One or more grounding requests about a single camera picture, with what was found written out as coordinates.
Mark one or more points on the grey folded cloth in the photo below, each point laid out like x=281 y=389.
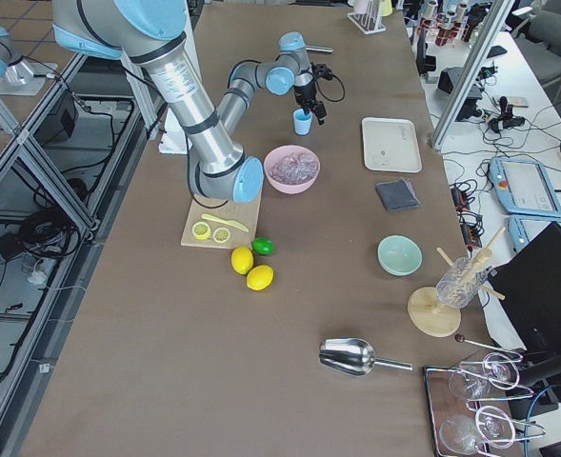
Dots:
x=397 y=195

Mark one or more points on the black computer monitor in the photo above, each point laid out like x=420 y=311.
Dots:
x=531 y=283

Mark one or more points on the green lime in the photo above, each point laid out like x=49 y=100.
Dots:
x=263 y=245

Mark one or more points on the aluminium frame post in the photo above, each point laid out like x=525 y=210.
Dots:
x=491 y=26

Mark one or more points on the wine glass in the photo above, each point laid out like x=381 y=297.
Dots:
x=488 y=430
x=474 y=380

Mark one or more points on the white wire cup rack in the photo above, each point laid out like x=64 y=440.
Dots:
x=368 y=23

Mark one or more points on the clear textured glass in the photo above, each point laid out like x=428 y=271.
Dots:
x=460 y=283

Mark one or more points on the steel ice scoop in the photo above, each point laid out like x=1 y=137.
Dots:
x=355 y=357

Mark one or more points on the yellow plastic cup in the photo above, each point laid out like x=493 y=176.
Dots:
x=385 y=8

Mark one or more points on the green ceramic bowl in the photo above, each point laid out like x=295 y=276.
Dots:
x=399 y=255

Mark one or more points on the blue teach pendant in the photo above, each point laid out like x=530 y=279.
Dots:
x=524 y=228
x=523 y=187

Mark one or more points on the cream rabbit tray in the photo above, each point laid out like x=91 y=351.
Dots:
x=390 y=145

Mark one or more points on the steel muddler black tip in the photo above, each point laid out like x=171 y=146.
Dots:
x=319 y=49

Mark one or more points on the wooden cutting board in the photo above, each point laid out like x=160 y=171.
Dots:
x=213 y=223

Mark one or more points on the yellow plastic knife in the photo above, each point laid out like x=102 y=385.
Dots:
x=228 y=222

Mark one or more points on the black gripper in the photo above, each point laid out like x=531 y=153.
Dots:
x=304 y=91

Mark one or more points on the lemon half slice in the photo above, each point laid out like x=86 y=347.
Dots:
x=221 y=235
x=201 y=230

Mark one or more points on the wooden mug tree stand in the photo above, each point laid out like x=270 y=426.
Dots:
x=436 y=310

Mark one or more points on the pink bowl of ice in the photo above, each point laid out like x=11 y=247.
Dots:
x=291 y=169

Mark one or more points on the pink plastic cup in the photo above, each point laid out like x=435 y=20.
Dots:
x=363 y=6

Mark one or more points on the whole lemon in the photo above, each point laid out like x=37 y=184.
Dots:
x=260 y=277
x=242 y=260

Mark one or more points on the black framed tray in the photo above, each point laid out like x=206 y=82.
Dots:
x=534 y=406

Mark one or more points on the light blue plastic cup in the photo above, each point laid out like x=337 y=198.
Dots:
x=301 y=127

